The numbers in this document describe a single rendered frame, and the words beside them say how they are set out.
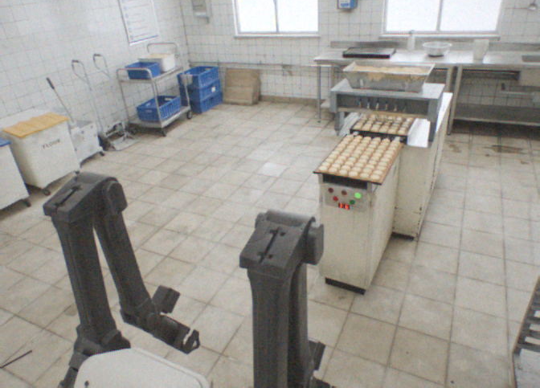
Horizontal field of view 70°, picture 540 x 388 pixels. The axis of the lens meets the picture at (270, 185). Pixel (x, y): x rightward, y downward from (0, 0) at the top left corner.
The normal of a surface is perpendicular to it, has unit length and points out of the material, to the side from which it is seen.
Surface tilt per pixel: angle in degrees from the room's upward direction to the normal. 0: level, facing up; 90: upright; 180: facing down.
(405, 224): 90
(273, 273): 80
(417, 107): 90
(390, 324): 0
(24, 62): 90
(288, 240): 13
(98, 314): 88
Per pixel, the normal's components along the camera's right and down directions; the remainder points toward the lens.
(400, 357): -0.07, -0.87
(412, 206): -0.47, 0.47
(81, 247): 0.87, 0.18
